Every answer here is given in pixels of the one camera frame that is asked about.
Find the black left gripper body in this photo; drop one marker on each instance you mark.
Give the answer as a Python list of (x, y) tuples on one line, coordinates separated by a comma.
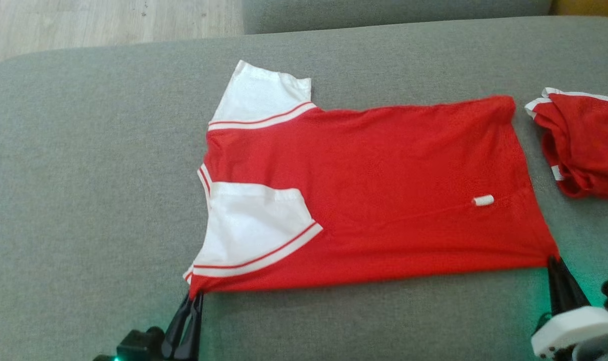
[(138, 346)]

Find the red shorts with white trim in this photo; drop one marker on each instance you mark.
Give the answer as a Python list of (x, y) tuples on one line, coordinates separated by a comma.
[(589, 140)]

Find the wide grey sofa ottoman cushion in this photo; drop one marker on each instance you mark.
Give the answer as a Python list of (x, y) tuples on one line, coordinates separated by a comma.
[(83, 175)]

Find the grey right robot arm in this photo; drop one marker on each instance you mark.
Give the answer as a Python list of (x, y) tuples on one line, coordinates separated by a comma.
[(602, 348)]

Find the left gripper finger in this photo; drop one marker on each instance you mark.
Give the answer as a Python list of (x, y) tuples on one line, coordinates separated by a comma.
[(191, 331), (173, 328)]

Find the yellow sofa backrest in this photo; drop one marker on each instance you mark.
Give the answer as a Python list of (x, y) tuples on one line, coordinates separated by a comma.
[(594, 6)]

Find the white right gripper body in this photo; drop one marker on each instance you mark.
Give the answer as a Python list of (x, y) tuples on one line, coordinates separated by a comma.
[(569, 333)]

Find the red shirt with white sleeves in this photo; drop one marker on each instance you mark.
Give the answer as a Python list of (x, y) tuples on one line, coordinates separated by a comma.
[(384, 190)]

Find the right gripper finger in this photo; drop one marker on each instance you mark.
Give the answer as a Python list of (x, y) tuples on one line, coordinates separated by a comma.
[(557, 291), (574, 298)]

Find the long grey sofa seat cushion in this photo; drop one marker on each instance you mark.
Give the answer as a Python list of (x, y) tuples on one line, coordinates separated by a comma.
[(384, 12)]

